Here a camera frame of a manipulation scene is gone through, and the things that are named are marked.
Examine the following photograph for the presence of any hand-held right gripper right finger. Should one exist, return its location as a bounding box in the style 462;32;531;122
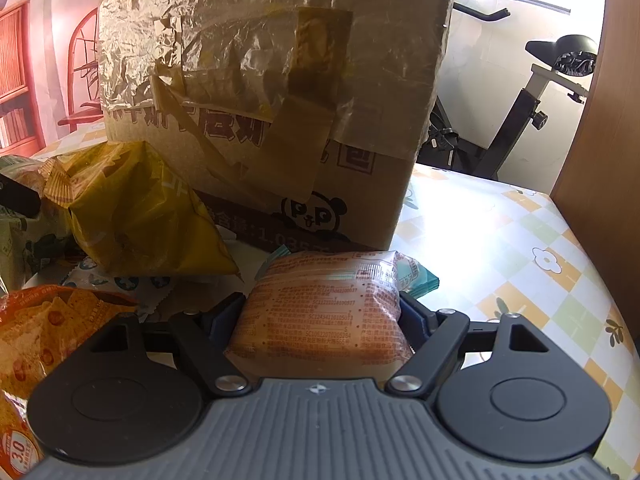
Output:
389;291;551;395

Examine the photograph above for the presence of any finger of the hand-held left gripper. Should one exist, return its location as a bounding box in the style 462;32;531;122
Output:
0;174;42;219

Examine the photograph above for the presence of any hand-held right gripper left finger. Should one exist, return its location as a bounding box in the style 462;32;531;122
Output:
87;294;253;395

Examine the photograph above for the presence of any white blue-print snack packet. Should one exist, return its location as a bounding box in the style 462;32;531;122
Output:
62;255;251;322

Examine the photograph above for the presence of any orange printed snack packet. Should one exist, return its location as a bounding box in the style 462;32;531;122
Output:
222;249;416;380

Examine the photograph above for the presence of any green snack bag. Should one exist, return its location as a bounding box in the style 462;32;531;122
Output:
0;154;76;293

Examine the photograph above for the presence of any teal snack packet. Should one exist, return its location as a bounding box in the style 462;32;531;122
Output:
254;244;441;295

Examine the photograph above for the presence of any yellow snack bag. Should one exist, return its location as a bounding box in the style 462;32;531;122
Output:
42;140;239;279

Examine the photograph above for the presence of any orange cracker bag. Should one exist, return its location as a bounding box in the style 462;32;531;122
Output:
0;284;140;480

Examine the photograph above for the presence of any taped cardboard box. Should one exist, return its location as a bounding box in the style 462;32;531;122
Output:
97;0;468;253

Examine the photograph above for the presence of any black exercise bike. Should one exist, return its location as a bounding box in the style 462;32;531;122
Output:
417;2;599;182

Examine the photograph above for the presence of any brown wooden board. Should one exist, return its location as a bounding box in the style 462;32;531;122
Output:
549;0;640;281

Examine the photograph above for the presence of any wall poster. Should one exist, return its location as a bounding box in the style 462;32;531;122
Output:
0;0;111;157

